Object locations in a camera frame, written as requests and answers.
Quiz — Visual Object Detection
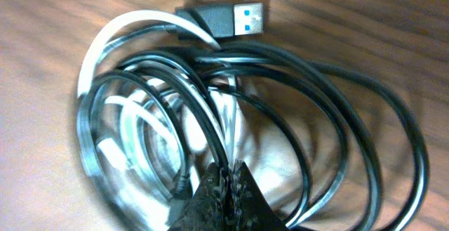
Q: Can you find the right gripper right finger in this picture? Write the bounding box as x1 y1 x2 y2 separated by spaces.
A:
226 160 288 231

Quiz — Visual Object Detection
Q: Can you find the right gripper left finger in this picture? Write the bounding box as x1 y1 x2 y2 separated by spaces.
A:
169 163 232 231

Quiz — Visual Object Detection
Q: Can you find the black USB cable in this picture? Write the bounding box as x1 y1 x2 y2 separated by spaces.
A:
76 1 431 231

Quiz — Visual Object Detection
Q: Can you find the white USB cable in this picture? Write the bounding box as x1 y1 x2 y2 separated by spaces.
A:
76 9 246 231

